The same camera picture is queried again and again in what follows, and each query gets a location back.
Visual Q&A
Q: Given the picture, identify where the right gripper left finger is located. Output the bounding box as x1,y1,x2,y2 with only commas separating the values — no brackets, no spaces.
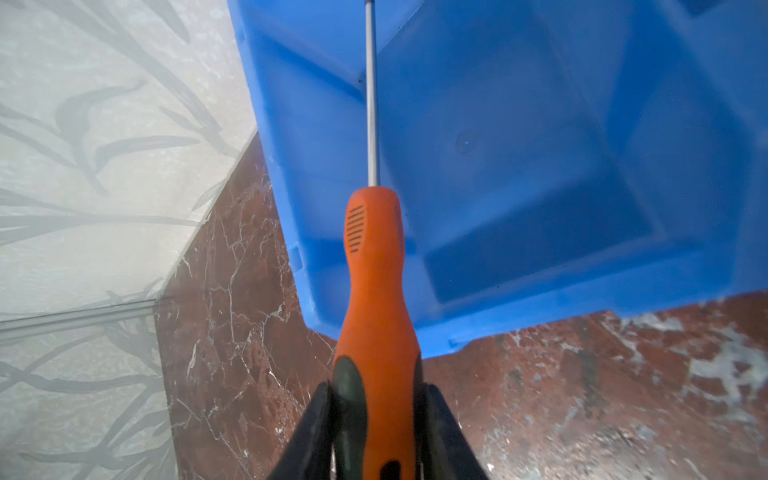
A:
268,382,333,480

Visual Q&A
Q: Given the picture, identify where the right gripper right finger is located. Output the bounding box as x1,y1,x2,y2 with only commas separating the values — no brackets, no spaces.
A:
416,383,488,480

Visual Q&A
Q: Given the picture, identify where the orange black handled screwdriver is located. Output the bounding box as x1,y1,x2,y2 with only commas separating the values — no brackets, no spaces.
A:
332,1,421,479

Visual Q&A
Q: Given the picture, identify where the blue plastic bin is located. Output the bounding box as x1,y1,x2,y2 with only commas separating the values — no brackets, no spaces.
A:
226,0,768,360

